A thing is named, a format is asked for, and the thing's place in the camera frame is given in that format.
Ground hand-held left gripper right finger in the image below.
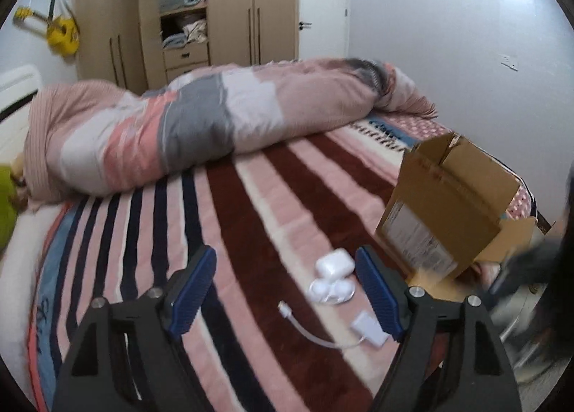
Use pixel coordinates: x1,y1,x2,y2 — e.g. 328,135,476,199
355,245,523,412

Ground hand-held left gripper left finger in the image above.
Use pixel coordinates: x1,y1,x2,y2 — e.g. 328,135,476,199
53,245,218,412

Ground white adapter cable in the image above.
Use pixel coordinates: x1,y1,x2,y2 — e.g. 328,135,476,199
278,300,390,349

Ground brown cardboard box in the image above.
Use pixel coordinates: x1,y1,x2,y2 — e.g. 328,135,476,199
374,132,550,305

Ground striped pink and brown blanket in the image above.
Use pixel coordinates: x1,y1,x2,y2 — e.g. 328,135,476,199
27,118,521,412

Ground pink and grey patchwork duvet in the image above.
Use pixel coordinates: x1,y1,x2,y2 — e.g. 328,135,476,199
22,57,438,212

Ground green plush toy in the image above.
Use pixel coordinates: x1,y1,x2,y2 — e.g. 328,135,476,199
0,163,22,252

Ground wooden wardrobe drawer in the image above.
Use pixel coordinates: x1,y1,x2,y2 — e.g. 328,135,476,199
162,44,211,70

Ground white bed headboard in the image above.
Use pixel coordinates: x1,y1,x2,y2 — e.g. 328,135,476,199
0,63,44,162

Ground beige crumpled clothes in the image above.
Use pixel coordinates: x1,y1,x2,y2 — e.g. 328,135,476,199
162,16,208,49

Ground wooden wardrobe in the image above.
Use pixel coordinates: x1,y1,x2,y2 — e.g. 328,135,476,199
74,0,300,91

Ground yellow ukulele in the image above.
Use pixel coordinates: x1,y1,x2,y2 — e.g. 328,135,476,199
13,0,80,58

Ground grey folded clothes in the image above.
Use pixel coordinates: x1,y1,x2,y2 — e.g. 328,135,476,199
159,0,207,13

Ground white door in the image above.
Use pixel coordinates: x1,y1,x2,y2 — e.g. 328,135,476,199
298,0,351,62

